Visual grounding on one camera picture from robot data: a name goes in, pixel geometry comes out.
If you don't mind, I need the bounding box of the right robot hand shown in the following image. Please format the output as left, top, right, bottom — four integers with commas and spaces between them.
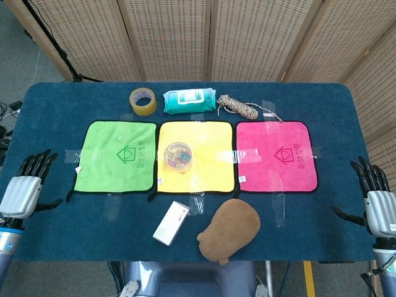
332, 156, 396, 239

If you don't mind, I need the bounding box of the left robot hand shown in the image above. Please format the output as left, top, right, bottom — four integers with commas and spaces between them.
0, 148, 64, 220

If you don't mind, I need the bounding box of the clear container of clips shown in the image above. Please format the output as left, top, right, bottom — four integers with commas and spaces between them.
163, 142, 193, 175

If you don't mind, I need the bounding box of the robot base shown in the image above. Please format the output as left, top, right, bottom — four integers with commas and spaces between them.
108, 260, 274, 297

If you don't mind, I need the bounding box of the green cloth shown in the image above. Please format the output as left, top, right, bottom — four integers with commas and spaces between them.
66, 119, 158, 203

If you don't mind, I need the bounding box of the pink cloth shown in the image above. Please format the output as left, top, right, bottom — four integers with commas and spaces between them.
233, 119, 319, 199

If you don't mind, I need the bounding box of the black tripod stand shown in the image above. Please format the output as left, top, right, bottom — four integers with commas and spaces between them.
20, 0, 103, 83

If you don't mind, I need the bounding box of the brown plush toy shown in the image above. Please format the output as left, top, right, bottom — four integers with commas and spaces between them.
197, 199, 261, 266

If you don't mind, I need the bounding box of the yellow packing tape roll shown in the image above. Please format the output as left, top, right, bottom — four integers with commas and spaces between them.
129, 87, 158, 117

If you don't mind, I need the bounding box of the white rectangular carton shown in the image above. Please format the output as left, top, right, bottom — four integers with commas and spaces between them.
152, 200, 190, 246

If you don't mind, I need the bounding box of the blue table cover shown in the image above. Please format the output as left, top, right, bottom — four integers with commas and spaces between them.
0, 81, 376, 263

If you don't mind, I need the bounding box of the yellow cloth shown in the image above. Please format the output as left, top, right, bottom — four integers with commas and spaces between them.
147, 120, 234, 202

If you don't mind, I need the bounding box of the teal wet wipes pack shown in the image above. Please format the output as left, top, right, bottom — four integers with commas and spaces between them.
162, 87, 217, 114

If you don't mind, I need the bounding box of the braided rope bundle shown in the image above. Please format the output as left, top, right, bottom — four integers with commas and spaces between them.
216, 94, 284, 124

